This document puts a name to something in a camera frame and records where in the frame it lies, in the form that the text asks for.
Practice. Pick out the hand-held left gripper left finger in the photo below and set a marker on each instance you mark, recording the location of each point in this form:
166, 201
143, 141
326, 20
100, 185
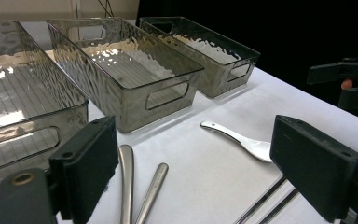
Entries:
87, 161

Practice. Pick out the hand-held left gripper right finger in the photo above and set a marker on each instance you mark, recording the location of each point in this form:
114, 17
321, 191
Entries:
313, 168

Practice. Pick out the white ceramic spoon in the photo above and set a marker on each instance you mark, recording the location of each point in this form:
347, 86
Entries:
251, 146

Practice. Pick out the smoky clear plastic bin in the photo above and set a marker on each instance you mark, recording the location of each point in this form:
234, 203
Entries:
28, 93
127, 102
217, 74

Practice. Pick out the metal fork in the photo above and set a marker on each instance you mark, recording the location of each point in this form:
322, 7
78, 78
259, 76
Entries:
152, 193

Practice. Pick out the white table cover sheet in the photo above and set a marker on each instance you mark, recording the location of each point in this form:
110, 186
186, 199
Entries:
205, 180

